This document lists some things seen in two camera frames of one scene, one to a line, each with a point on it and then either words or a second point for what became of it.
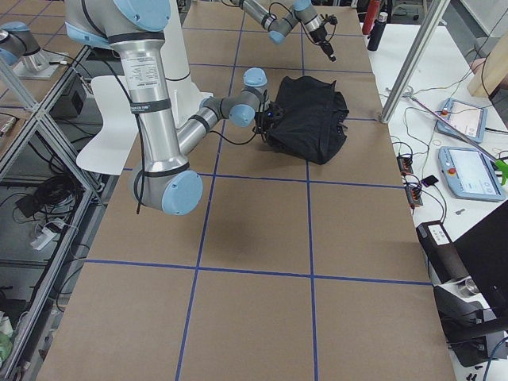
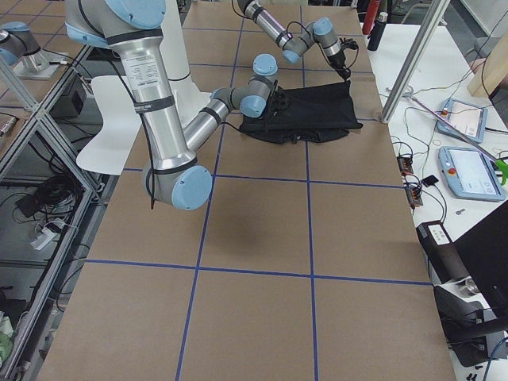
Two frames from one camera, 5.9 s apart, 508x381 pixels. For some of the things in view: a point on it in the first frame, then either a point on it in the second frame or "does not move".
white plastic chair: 112,149 does not move
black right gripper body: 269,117 → 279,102
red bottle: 371,16 does not move
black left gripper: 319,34 → 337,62
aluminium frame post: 430,22 does not move
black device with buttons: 444,259 does not move
